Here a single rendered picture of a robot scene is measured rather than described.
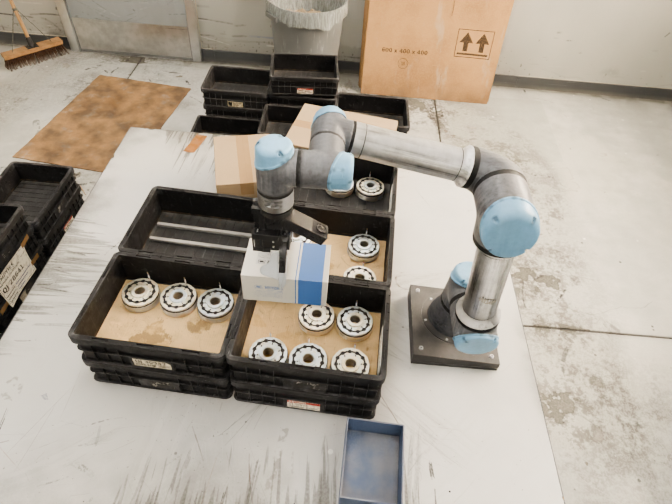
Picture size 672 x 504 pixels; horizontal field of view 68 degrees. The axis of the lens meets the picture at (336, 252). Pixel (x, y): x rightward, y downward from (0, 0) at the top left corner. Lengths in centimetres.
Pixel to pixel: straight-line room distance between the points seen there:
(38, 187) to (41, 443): 155
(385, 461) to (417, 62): 325
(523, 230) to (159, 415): 104
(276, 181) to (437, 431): 84
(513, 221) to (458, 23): 317
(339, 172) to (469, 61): 328
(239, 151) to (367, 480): 125
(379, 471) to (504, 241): 68
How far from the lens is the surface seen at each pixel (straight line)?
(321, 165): 97
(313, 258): 120
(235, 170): 190
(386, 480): 140
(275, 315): 147
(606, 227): 346
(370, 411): 143
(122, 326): 152
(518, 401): 160
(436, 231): 195
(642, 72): 494
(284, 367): 126
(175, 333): 147
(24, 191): 284
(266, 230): 111
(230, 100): 318
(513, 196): 107
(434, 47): 413
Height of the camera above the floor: 202
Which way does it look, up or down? 47 degrees down
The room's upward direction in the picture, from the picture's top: 5 degrees clockwise
